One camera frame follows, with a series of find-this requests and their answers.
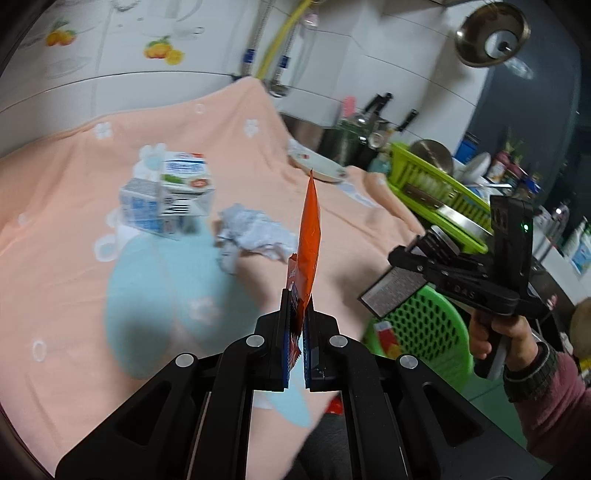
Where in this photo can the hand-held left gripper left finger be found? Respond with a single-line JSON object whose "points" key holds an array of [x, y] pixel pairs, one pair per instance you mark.
{"points": [[287, 332]]}

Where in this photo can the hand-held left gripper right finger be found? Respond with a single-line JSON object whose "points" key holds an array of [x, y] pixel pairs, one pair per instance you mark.
{"points": [[311, 341]]}

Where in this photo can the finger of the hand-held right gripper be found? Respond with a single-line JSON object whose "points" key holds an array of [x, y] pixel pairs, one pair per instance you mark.
{"points": [[429, 251], [392, 293]]}

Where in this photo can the green perforated plastic basket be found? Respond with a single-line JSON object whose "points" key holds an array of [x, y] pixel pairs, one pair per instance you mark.
{"points": [[429, 332]]}

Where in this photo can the orange snack packet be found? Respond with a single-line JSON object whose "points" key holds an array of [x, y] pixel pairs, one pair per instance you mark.
{"points": [[308, 240]]}

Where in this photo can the person's right forearm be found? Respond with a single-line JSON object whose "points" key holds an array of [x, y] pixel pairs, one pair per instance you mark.
{"points": [[554, 401]]}

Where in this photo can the person's right hand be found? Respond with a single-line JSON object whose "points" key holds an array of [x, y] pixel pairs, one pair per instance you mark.
{"points": [[517, 334]]}

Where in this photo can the kitchen cleaver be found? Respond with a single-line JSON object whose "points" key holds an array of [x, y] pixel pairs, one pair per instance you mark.
{"points": [[448, 210]]}

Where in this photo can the green plastic dish rack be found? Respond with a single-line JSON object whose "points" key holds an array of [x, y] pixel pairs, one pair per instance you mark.
{"points": [[431, 184]]}

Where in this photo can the white detergent bottle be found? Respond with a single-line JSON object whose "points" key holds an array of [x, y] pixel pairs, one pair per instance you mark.
{"points": [[582, 249]]}

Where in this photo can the steel bowl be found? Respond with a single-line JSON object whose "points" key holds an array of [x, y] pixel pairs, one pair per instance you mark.
{"points": [[434, 154]]}

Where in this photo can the crumpled white paper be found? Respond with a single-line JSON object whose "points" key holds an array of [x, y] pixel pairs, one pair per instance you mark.
{"points": [[256, 233]]}

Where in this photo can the dark utensil holder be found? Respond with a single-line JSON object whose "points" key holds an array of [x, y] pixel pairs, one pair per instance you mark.
{"points": [[344, 143]]}

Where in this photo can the white printed dish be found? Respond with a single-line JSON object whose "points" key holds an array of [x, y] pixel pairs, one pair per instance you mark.
{"points": [[318, 164]]}

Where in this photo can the green white milk carton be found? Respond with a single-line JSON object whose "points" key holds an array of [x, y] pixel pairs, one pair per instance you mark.
{"points": [[187, 177]]}

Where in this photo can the blue white milk carton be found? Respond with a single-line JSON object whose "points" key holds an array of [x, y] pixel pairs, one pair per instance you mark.
{"points": [[143, 207]]}

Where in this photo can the steel pot lid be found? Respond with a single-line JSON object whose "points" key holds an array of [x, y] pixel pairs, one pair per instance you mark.
{"points": [[491, 34]]}

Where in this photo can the peach printed blanket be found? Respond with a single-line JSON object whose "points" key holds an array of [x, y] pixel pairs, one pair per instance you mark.
{"points": [[69, 277]]}

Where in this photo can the orange fruit wall sticker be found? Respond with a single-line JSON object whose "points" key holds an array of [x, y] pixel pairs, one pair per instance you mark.
{"points": [[60, 36], [164, 50]]}

